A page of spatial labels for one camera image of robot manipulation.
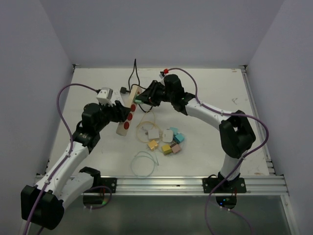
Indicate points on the green charger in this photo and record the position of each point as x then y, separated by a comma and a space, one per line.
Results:
137, 101

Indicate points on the aluminium table edge rail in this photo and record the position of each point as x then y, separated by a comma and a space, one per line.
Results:
126, 158

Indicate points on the white charger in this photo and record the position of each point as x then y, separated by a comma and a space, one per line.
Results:
153, 134
167, 136

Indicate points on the yellow charger plug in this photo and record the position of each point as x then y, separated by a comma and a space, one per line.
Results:
153, 145
166, 149

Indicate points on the teal charger plug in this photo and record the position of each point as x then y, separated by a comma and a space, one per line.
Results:
179, 138
174, 130

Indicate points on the white triangular power socket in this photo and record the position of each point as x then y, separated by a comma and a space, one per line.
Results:
116, 95

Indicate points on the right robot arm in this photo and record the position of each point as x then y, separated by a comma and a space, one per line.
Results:
236, 133

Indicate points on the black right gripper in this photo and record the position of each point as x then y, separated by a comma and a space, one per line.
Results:
148, 96

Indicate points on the pink charger plug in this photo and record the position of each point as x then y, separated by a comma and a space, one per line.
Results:
175, 148

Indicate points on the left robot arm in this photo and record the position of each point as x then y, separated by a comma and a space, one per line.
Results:
45, 203

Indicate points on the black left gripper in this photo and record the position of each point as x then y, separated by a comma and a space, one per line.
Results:
120, 112

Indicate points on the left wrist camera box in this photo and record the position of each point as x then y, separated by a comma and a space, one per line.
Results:
104, 96

